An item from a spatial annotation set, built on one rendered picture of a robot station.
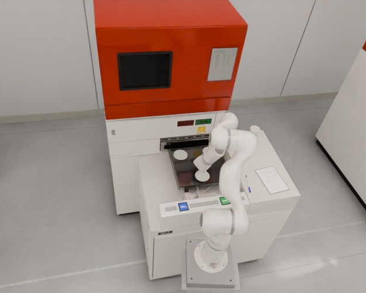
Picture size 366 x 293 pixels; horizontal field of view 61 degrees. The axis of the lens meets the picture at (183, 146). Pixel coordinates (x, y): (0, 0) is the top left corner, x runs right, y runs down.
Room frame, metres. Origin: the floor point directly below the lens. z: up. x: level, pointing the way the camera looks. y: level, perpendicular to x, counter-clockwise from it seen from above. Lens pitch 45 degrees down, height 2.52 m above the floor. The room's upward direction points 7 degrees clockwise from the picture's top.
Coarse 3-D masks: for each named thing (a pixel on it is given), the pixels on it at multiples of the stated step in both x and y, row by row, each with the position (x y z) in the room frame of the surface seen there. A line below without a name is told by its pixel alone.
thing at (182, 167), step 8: (192, 152) 1.57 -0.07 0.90; (200, 152) 1.58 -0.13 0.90; (176, 160) 1.47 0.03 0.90; (184, 160) 1.48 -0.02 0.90; (192, 160) 1.49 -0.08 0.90; (176, 168) 1.40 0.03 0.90; (184, 168) 1.41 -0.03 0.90; (192, 168) 1.42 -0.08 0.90; (216, 168) 1.44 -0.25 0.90; (184, 176) 1.34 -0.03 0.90; (192, 176) 1.35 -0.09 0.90; (216, 176) 1.37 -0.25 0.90; (184, 184) 1.27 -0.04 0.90; (192, 184) 1.28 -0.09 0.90; (200, 184) 1.29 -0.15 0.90
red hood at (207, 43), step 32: (96, 0) 1.77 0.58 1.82; (128, 0) 1.82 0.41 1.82; (160, 0) 1.88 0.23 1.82; (192, 0) 1.94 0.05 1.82; (224, 0) 2.00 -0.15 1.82; (96, 32) 1.44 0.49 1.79; (128, 32) 1.49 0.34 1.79; (160, 32) 1.54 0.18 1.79; (192, 32) 1.59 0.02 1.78; (224, 32) 1.64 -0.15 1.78; (128, 64) 1.49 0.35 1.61; (160, 64) 1.55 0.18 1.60; (192, 64) 1.60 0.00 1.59; (224, 64) 1.65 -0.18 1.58; (128, 96) 1.48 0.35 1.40; (160, 96) 1.54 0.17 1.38; (192, 96) 1.60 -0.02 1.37; (224, 96) 1.67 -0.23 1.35
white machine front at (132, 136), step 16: (208, 112) 1.69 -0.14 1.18; (224, 112) 1.73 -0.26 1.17; (112, 128) 1.50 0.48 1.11; (128, 128) 1.53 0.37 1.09; (144, 128) 1.56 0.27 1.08; (160, 128) 1.59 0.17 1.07; (176, 128) 1.63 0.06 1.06; (192, 128) 1.66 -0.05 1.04; (208, 128) 1.70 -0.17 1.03; (112, 144) 1.49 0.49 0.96; (128, 144) 1.53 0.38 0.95; (144, 144) 1.56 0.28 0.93; (192, 144) 1.68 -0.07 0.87
